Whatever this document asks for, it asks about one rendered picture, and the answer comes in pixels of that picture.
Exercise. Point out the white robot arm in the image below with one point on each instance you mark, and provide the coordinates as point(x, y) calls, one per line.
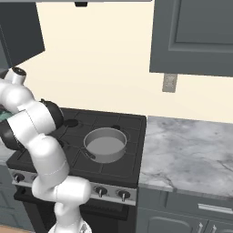
point(45, 151)

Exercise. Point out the black stove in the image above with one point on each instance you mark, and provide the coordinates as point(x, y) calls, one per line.
point(121, 164)

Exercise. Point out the black stove knob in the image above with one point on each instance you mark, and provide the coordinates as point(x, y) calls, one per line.
point(123, 195)
point(18, 177)
point(100, 191)

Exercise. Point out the grey metal pot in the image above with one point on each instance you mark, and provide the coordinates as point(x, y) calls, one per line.
point(106, 145)

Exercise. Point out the dark grey drawer front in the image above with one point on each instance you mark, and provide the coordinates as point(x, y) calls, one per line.
point(182, 203)

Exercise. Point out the green object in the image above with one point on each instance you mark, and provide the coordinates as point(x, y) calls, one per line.
point(4, 115)

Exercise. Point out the dark grey cupboard door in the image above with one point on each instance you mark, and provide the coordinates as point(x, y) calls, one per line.
point(167, 223)
point(224, 227)

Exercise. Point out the dark grey base cupboard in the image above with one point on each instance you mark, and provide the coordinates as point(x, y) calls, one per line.
point(12, 200)

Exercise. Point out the grey wall socket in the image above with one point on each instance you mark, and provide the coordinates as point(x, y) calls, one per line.
point(170, 83)

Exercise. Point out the dark grey panelled wall cupboard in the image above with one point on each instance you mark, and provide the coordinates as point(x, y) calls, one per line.
point(194, 36)

